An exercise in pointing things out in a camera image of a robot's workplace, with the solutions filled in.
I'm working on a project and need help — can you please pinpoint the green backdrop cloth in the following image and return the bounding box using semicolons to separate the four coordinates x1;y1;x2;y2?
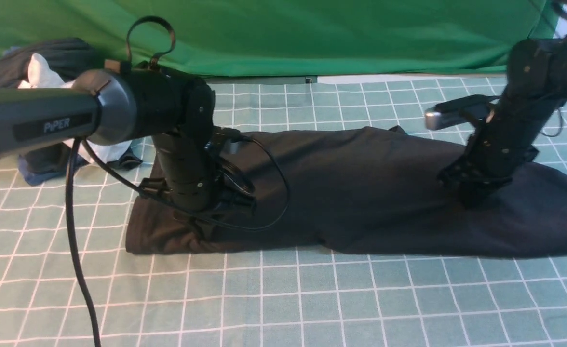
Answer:
0;0;557;77

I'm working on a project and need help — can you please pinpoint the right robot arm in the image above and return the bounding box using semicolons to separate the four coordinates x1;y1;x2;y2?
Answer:
425;37;567;207

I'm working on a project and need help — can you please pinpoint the white crumpled garment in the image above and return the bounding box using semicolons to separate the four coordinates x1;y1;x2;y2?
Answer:
18;53;131;163

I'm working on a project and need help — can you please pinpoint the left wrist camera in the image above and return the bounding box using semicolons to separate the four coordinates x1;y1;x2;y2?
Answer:
206;127;251;156

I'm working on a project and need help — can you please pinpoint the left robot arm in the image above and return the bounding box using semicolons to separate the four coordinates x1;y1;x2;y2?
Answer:
0;69;256;215

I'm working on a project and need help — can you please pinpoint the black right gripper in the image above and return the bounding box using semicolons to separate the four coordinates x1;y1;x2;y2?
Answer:
438;96;554;209

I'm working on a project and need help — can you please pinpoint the dark gray long-sleeved shirt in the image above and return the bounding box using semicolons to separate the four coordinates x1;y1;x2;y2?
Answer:
125;127;567;258

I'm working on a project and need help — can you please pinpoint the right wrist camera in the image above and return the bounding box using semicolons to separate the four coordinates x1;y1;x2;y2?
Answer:
424;94;499;131

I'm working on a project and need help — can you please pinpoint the blue crumpled garment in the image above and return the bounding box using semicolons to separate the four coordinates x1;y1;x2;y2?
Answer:
0;46;142;186

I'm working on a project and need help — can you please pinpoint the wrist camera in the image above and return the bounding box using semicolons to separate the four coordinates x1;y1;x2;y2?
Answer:
206;127;251;156
424;94;499;131

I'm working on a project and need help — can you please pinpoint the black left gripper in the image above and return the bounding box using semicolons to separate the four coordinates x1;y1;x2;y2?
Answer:
139;131;257;216

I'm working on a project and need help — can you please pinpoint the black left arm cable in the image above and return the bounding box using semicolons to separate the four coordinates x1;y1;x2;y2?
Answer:
64;17;291;347

